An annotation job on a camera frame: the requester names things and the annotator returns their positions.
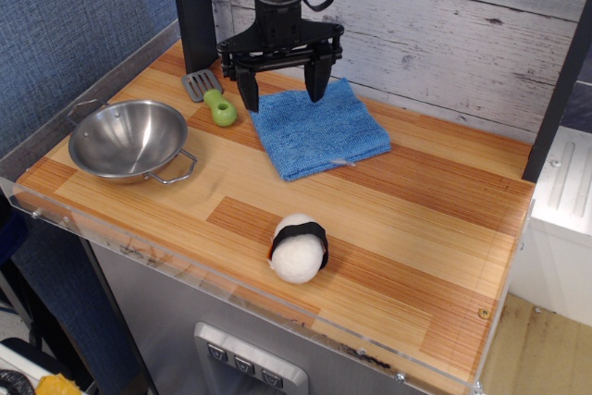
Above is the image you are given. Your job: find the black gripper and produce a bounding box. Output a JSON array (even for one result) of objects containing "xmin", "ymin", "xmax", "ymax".
[{"xmin": 217, "ymin": 0, "xmax": 344, "ymax": 113}]

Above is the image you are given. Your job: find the blue towel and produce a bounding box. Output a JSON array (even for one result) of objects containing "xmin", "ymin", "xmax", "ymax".
[{"xmin": 251, "ymin": 79, "xmax": 391, "ymax": 181}]

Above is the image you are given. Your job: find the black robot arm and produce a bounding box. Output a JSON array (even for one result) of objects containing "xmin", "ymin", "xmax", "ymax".
[{"xmin": 217, "ymin": 0, "xmax": 344, "ymax": 113}]

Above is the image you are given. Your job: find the white plush sushi toy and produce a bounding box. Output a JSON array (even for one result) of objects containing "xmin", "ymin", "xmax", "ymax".
[{"xmin": 267, "ymin": 213, "xmax": 329, "ymax": 284}]

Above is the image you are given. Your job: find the clear acrylic table guard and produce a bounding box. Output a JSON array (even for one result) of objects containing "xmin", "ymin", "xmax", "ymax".
[{"xmin": 2, "ymin": 175, "xmax": 512, "ymax": 394}]

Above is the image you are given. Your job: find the silver button control panel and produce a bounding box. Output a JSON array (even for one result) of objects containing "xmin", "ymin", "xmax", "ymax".
[{"xmin": 193, "ymin": 322, "xmax": 309, "ymax": 394}]

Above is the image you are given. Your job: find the white ribbed cabinet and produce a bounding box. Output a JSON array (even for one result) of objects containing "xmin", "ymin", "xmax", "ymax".
[{"xmin": 510, "ymin": 127, "xmax": 591, "ymax": 326}]

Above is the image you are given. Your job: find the yellow black object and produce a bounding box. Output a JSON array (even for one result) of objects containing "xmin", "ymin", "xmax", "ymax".
[{"xmin": 1, "ymin": 369, "xmax": 82, "ymax": 395}]

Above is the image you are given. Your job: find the green handled toy spatula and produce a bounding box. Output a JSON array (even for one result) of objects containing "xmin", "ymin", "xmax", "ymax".
[{"xmin": 181, "ymin": 69, "xmax": 238, "ymax": 128}]

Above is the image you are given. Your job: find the dark left frame post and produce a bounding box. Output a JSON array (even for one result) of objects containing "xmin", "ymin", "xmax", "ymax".
[{"xmin": 175, "ymin": 0, "xmax": 218, "ymax": 74}]

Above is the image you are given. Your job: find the dark frame post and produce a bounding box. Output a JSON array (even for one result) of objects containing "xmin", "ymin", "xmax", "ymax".
[
  {"xmin": 522, "ymin": 0, "xmax": 591, "ymax": 183},
  {"xmin": 175, "ymin": 0, "xmax": 218, "ymax": 74}
]

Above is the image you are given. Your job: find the steel bowl with handles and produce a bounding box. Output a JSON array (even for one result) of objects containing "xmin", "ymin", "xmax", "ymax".
[{"xmin": 68, "ymin": 99, "xmax": 197, "ymax": 185}]

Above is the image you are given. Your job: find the dark right frame post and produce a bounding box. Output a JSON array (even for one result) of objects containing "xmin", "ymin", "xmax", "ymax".
[{"xmin": 522, "ymin": 0, "xmax": 591, "ymax": 183}]

